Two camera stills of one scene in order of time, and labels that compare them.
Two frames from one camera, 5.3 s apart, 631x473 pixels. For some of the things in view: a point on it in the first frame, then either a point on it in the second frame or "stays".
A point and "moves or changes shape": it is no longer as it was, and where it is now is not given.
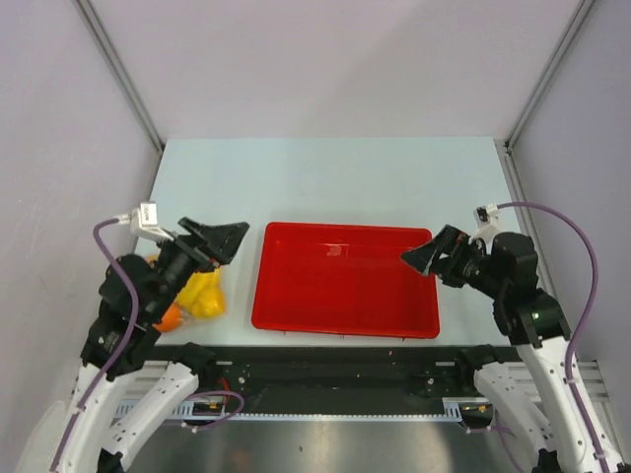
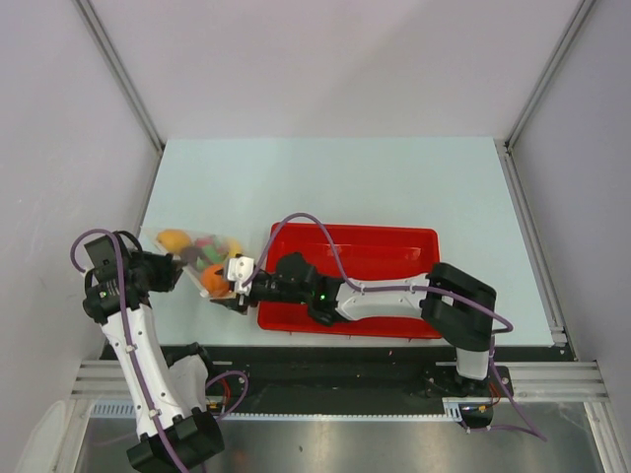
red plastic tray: x=342 y=279 stays
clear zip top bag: x=202 y=298 moves or changes shape
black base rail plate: x=329 y=382 stays
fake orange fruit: x=171 y=319 -> x=213 y=281
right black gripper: x=447 y=240 -> x=240 y=304
